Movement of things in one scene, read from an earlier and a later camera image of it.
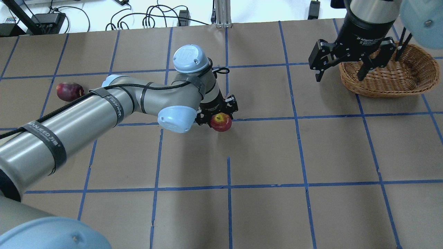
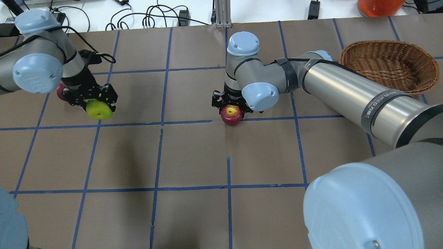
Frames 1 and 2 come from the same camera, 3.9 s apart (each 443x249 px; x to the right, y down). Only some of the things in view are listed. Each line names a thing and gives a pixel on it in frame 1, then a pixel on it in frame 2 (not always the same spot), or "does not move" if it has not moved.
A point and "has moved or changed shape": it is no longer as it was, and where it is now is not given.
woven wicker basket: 416,71 does not move
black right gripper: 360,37 → 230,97
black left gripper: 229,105 → 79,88
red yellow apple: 221,122 has moved or changed shape
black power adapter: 314,10 does not move
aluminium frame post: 223,16 does not move
